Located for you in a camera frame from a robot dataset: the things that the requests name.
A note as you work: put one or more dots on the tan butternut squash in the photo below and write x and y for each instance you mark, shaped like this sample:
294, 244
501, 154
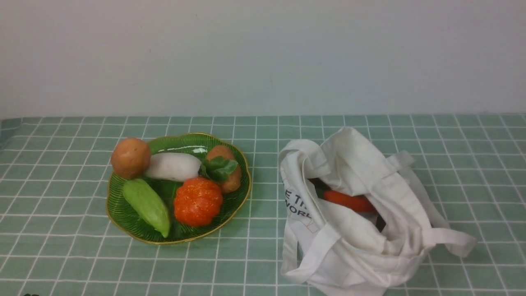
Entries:
131, 158

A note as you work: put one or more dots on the brown potato on plate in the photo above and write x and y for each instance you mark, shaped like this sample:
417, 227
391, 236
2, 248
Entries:
232, 185

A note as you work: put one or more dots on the green glass plate gold rim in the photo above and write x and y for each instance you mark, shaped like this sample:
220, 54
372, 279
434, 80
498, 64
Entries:
125, 217

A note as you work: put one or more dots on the orange pumpkin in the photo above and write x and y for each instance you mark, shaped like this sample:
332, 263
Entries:
197, 202

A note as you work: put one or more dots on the white radish with green leaves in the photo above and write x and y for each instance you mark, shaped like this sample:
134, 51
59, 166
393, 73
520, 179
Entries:
179, 167

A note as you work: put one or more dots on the orange carrot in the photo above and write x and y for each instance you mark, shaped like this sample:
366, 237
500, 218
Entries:
359, 204

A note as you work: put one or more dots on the green checkered tablecloth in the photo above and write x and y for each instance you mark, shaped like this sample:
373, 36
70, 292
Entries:
56, 239

